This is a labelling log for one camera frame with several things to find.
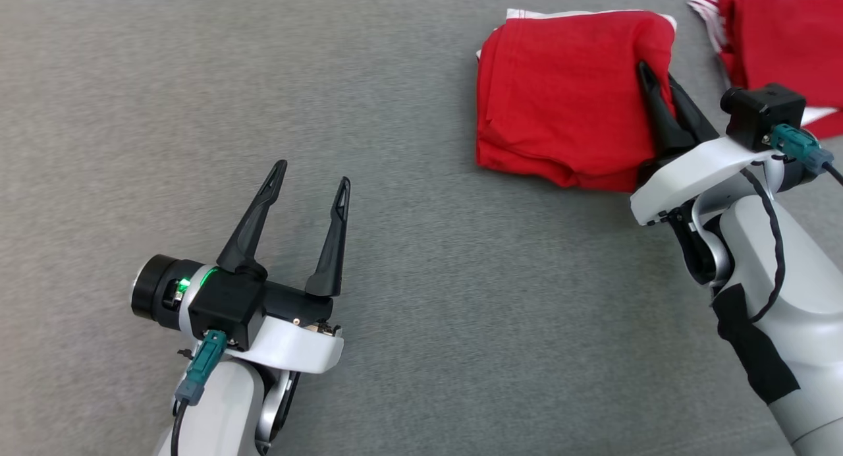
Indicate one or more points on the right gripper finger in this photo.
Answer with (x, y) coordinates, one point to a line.
(665, 130)
(698, 126)

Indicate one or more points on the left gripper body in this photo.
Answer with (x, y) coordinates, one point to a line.
(296, 350)

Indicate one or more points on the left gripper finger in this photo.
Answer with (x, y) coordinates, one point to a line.
(247, 245)
(329, 265)

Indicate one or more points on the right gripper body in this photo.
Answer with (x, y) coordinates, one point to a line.
(691, 172)

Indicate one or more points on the red and white jersey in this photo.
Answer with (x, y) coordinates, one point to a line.
(560, 93)

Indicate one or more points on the red basketball jersey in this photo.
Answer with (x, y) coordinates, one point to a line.
(777, 34)

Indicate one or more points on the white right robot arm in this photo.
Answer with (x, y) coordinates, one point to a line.
(810, 278)

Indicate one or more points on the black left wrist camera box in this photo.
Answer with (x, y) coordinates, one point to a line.
(227, 304)

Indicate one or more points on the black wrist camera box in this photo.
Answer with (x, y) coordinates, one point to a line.
(764, 113)
(227, 304)

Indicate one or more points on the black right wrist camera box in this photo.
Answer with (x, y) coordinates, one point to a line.
(764, 113)

